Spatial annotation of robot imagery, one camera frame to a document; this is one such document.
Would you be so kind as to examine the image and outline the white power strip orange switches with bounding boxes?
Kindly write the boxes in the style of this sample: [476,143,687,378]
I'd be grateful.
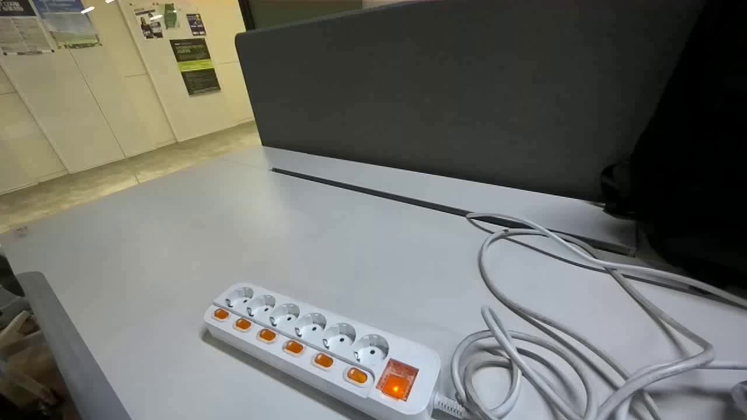
[200,280,444,420]

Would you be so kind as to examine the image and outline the grey desk partition panel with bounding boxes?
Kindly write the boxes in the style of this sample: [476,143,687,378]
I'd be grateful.
[233,0,708,203]

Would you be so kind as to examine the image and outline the black poster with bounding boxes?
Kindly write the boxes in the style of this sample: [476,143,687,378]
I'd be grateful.
[183,65,224,98]

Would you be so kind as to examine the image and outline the dark poster green stripe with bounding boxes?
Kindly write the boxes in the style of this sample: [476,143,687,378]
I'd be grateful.
[168,37,214,74]

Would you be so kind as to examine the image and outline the small blue grey poster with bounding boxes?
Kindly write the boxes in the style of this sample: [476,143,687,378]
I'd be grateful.
[184,9,210,39]

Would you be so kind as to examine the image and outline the small green poster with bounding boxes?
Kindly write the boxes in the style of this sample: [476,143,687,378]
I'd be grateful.
[161,3,183,32]

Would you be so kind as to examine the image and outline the small dark photo poster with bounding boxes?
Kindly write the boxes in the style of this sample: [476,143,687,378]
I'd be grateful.
[133,4,168,42]

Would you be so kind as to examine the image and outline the blue landscape poster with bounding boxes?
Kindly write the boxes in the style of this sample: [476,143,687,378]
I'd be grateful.
[32,0,105,51]

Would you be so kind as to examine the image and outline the clutter beside desk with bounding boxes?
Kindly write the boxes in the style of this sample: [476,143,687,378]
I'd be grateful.
[0,255,80,420]

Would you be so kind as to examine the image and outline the pale text poster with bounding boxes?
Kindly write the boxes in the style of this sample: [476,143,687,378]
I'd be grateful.
[0,0,59,59]

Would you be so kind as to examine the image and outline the white power cable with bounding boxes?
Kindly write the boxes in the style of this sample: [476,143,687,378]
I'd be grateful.
[430,210,747,420]

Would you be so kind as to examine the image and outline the white cabinet wall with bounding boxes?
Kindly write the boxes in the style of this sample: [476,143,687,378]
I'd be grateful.
[0,0,256,198]

